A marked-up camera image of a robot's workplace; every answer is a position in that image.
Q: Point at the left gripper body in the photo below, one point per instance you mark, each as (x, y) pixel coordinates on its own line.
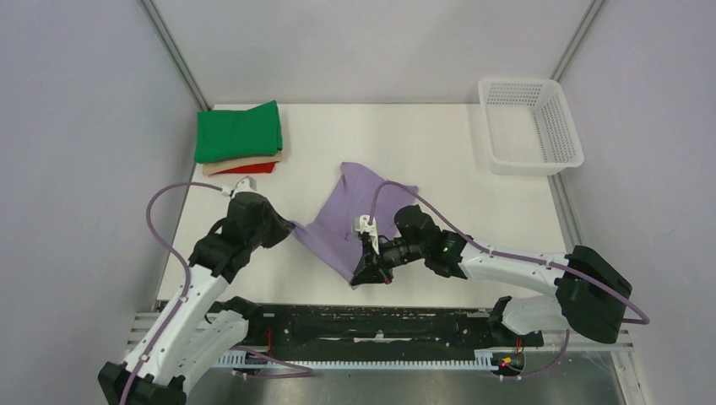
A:
(271, 230)

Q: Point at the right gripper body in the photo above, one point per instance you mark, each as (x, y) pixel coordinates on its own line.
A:
(392, 253)

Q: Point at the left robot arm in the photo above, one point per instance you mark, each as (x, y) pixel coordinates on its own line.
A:
(168, 362)

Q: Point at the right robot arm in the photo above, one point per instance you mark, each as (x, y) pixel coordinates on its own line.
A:
(578, 290)

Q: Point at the red folded t-shirt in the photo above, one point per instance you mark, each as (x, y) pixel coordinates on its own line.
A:
(263, 168)

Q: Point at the beige folded t-shirt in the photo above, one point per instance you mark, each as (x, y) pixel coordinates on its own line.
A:
(211, 169)

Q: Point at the green folded t-shirt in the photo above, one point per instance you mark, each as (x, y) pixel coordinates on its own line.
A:
(226, 134)

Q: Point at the white plastic basket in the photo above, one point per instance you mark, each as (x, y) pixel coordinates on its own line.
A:
(529, 129)

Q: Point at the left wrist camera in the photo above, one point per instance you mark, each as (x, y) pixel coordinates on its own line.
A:
(246, 184)

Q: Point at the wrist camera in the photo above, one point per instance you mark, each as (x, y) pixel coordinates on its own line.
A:
(365, 228)
(246, 184)

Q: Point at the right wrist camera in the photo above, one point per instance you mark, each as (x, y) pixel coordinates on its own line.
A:
(365, 228)

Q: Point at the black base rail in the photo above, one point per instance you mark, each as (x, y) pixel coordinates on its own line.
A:
(371, 333)

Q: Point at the white cable duct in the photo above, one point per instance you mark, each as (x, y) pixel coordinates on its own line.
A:
(240, 360)

